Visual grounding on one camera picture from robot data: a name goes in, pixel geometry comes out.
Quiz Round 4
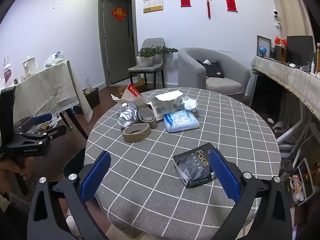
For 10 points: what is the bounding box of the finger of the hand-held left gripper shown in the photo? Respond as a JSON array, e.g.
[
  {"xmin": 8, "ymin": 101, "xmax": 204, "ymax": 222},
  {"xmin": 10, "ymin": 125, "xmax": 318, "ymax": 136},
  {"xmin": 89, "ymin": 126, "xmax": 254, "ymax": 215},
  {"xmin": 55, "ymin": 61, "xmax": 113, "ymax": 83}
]
[
  {"xmin": 14, "ymin": 113, "xmax": 53, "ymax": 133},
  {"xmin": 15, "ymin": 125, "xmax": 67, "ymax": 145}
]

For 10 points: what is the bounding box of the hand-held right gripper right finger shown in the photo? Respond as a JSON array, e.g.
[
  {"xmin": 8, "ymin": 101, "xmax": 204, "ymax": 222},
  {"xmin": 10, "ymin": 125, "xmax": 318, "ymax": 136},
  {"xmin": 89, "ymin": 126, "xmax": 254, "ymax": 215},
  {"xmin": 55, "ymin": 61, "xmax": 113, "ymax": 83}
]
[{"xmin": 209, "ymin": 149, "xmax": 293, "ymax": 240}]

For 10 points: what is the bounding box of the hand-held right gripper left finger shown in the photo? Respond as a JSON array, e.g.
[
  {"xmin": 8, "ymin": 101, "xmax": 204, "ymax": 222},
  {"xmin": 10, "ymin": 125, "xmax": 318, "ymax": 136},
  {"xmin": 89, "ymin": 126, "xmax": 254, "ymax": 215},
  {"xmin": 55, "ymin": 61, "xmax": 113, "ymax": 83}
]
[{"xmin": 27, "ymin": 151, "xmax": 112, "ymax": 240}]

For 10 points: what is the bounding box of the dark blue waste bin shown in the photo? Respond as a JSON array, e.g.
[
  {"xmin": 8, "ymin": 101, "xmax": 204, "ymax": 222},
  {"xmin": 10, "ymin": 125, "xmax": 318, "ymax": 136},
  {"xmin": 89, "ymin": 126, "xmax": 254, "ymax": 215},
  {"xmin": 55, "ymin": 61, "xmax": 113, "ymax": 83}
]
[{"xmin": 62, "ymin": 147, "xmax": 87, "ymax": 180}]

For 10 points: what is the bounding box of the black plastic packet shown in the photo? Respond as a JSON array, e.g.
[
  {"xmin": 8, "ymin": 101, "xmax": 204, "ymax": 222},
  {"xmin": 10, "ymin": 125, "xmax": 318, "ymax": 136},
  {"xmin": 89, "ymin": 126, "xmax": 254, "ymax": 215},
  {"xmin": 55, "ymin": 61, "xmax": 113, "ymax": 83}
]
[{"xmin": 173, "ymin": 142, "xmax": 218, "ymax": 188}]

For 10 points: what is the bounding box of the grey tape roll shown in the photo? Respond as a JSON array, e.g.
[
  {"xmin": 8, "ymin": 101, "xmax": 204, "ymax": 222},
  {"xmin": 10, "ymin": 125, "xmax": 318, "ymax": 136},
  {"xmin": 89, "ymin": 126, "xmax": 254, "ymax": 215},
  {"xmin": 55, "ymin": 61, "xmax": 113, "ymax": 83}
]
[{"xmin": 137, "ymin": 107, "xmax": 158, "ymax": 128}]

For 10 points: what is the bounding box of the red and white carton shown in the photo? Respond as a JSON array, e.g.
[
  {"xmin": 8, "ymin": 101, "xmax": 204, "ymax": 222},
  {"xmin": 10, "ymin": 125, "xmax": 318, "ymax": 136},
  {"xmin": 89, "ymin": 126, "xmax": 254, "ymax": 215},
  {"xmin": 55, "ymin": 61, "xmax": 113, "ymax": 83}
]
[{"xmin": 111, "ymin": 84, "xmax": 148, "ymax": 108}]

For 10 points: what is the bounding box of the white cardboard box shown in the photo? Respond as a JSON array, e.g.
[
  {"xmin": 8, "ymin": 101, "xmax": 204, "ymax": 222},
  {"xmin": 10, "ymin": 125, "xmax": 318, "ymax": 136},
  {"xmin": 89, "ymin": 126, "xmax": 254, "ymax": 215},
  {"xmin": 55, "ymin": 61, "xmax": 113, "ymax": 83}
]
[{"xmin": 151, "ymin": 90, "xmax": 184, "ymax": 121}]

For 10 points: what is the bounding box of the person's left hand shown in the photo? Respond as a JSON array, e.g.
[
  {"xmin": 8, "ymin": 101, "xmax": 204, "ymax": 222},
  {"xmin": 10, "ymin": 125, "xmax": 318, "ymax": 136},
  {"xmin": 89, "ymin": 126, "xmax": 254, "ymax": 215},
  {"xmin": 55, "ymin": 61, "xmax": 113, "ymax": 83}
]
[{"xmin": 0, "ymin": 156, "xmax": 33, "ymax": 180}]

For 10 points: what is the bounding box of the side table beige tablecloth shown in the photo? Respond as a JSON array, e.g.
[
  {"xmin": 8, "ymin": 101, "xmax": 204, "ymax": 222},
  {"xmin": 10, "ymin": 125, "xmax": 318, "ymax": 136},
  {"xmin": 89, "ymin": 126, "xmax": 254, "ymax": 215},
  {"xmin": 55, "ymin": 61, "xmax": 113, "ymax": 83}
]
[{"xmin": 0, "ymin": 60, "xmax": 93, "ymax": 140}]

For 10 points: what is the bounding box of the black floor bin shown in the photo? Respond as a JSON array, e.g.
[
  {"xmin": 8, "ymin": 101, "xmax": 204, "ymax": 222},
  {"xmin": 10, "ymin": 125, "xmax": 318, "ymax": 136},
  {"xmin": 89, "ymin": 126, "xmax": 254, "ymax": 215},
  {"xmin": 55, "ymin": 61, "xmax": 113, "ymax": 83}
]
[{"xmin": 82, "ymin": 87, "xmax": 100, "ymax": 109}]

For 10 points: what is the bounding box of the white kettle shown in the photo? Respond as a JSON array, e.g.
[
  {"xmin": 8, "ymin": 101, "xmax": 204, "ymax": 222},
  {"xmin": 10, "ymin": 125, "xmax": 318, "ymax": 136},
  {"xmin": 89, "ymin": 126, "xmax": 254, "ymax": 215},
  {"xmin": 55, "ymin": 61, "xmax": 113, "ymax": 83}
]
[{"xmin": 22, "ymin": 56, "xmax": 38, "ymax": 77}]

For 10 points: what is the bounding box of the white bottle purple label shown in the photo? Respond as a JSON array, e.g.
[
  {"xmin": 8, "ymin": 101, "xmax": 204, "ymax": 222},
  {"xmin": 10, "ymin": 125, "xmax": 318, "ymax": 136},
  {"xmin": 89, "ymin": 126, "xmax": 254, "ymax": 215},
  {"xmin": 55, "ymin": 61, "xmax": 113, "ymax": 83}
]
[{"xmin": 2, "ymin": 57, "xmax": 13, "ymax": 85}]

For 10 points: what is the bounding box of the white plastic bag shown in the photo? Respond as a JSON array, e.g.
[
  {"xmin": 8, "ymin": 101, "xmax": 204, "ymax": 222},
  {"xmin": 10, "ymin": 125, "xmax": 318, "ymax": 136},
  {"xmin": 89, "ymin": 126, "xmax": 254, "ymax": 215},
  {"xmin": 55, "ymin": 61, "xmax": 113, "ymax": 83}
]
[{"xmin": 44, "ymin": 51, "xmax": 65, "ymax": 68}]

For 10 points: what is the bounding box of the round table grey checked tablecloth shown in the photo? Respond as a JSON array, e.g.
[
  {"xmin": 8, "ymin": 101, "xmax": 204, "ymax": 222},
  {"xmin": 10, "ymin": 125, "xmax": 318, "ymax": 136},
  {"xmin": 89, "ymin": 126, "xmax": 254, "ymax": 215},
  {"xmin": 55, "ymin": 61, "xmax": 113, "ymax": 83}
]
[{"xmin": 84, "ymin": 87, "xmax": 282, "ymax": 240}]

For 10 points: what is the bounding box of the crumpled white paper ball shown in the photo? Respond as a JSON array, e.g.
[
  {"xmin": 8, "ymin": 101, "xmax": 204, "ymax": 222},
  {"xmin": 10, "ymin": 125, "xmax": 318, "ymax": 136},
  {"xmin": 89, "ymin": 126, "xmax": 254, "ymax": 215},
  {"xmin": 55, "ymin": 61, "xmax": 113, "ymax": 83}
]
[{"xmin": 119, "ymin": 103, "xmax": 138, "ymax": 128}]

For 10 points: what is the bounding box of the blue white tissue pack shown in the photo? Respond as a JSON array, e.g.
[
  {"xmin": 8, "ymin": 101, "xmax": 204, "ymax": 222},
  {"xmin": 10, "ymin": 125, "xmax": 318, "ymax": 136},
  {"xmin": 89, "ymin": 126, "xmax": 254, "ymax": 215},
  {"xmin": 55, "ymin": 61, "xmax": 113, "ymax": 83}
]
[{"xmin": 163, "ymin": 110, "xmax": 200, "ymax": 132}]

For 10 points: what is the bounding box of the flat cardboard box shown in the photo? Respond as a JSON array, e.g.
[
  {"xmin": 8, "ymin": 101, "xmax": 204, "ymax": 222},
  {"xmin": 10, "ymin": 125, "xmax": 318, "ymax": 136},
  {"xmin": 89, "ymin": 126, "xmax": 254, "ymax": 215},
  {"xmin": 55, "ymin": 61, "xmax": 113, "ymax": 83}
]
[{"xmin": 118, "ymin": 78, "xmax": 145, "ymax": 94}]

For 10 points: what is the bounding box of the grey door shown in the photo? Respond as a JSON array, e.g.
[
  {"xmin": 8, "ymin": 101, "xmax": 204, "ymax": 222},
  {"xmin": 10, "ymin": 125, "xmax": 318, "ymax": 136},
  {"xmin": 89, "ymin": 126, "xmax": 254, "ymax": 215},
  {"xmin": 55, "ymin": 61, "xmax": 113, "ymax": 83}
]
[{"xmin": 99, "ymin": 0, "xmax": 138, "ymax": 87}]

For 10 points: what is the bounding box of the black handbag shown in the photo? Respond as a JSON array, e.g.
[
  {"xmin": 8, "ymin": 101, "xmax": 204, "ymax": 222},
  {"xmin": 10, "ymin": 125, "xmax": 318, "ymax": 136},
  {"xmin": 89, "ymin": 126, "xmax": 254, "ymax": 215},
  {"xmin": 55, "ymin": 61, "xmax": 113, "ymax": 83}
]
[{"xmin": 197, "ymin": 59, "xmax": 225, "ymax": 78}]

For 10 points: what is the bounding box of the potted plant white pot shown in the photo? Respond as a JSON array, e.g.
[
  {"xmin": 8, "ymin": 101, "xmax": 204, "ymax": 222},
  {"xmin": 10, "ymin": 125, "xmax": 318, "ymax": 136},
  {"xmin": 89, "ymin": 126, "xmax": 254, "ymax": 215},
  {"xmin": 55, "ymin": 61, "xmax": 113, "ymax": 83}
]
[{"xmin": 137, "ymin": 45, "xmax": 157, "ymax": 67}]

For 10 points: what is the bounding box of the grey armchair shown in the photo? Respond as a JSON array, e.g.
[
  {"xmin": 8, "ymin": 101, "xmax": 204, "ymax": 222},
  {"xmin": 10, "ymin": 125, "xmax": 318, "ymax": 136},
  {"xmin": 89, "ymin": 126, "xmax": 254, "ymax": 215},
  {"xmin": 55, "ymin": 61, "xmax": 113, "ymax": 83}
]
[{"xmin": 178, "ymin": 47, "xmax": 251, "ymax": 98}]

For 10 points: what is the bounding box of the shelf with beige fringed cloth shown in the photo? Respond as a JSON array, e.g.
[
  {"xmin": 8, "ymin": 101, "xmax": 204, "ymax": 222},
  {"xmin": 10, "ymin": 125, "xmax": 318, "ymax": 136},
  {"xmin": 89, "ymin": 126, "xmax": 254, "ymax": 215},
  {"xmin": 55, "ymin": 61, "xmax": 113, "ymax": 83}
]
[{"xmin": 251, "ymin": 56, "xmax": 320, "ymax": 120}]

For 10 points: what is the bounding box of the red diamond door decoration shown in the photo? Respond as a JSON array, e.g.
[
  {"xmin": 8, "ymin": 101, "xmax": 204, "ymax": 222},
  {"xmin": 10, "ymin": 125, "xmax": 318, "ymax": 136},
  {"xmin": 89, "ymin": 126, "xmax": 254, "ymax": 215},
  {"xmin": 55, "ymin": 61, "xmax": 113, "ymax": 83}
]
[{"xmin": 111, "ymin": 7, "xmax": 126, "ymax": 22}]

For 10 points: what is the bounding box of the grey dining chair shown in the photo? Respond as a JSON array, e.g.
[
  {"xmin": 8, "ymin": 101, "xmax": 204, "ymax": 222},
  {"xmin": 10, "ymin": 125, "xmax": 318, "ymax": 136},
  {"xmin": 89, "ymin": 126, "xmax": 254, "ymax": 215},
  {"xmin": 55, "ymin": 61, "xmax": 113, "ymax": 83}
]
[{"xmin": 128, "ymin": 38, "xmax": 165, "ymax": 90}]

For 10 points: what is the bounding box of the brown speaker box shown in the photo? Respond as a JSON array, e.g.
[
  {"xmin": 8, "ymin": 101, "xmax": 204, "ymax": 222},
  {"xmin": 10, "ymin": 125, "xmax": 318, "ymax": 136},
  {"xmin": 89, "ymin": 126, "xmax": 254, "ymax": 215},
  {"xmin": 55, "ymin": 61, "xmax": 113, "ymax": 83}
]
[{"xmin": 274, "ymin": 45, "xmax": 288, "ymax": 62}]

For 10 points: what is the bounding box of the green potted plant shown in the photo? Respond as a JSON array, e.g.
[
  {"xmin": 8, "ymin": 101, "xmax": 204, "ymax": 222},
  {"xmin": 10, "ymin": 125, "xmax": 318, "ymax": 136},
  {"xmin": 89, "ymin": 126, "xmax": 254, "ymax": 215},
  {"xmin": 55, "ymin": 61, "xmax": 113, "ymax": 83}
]
[{"xmin": 154, "ymin": 45, "xmax": 179, "ymax": 64}]

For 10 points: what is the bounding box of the black monitor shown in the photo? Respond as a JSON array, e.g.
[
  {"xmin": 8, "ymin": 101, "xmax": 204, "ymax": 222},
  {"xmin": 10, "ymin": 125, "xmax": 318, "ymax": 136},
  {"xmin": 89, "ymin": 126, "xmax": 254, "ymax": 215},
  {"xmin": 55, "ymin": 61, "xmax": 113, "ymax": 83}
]
[{"xmin": 287, "ymin": 35, "xmax": 314, "ymax": 65}]

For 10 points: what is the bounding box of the brown cardboard tape ring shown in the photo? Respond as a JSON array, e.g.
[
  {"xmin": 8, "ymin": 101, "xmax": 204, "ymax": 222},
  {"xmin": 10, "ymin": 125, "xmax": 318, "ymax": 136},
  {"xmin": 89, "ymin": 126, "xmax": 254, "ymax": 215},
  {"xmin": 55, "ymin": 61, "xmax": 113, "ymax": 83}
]
[{"xmin": 122, "ymin": 123, "xmax": 151, "ymax": 142}]

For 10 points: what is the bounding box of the white cable bundle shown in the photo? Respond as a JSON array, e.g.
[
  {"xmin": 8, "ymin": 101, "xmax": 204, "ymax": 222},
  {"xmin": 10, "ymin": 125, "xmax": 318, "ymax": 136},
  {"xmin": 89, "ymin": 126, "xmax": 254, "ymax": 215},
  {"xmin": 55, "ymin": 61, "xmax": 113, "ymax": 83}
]
[{"xmin": 290, "ymin": 175, "xmax": 307, "ymax": 202}]

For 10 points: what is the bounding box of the picture frame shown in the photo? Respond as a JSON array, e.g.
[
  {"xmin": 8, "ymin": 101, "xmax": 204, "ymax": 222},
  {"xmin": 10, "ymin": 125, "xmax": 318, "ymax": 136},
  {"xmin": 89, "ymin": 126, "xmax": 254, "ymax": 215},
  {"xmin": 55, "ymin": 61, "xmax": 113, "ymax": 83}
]
[{"xmin": 257, "ymin": 35, "xmax": 272, "ymax": 57}]

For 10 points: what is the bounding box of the wall calendar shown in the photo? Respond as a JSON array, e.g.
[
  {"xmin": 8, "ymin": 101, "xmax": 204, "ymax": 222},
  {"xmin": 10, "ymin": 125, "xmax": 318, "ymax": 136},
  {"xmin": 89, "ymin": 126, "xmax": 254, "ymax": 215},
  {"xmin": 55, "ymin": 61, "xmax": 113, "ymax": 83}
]
[{"xmin": 143, "ymin": 0, "xmax": 163, "ymax": 13}]

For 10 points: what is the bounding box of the white security camera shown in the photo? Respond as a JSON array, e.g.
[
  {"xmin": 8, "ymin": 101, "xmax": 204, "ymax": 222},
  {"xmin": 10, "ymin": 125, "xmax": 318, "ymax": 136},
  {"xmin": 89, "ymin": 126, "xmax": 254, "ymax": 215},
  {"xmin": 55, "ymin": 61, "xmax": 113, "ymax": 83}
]
[{"xmin": 272, "ymin": 9, "xmax": 282, "ymax": 28}]

